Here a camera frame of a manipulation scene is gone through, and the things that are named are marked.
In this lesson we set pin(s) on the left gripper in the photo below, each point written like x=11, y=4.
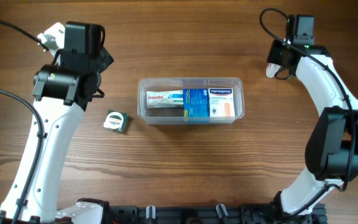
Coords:
x=105, y=59

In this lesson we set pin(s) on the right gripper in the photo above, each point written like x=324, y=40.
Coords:
x=276, y=57

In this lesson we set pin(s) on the white Hansaplast plaster box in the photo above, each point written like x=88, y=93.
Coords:
x=221, y=102

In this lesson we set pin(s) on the blue VapoDrops box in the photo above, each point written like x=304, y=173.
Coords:
x=196, y=103

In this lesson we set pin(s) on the clear spray bottle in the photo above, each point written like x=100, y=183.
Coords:
x=272, y=69

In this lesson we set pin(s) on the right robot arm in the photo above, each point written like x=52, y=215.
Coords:
x=331, y=154

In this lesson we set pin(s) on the clear plastic container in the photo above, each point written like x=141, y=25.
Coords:
x=160, y=116

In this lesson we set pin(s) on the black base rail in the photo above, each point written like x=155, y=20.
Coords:
x=244, y=214

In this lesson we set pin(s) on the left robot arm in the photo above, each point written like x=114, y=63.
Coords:
x=62, y=90

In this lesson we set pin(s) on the white Panadol box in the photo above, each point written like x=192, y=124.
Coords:
x=164, y=99

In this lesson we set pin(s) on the green round-label box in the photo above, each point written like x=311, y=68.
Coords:
x=116, y=121

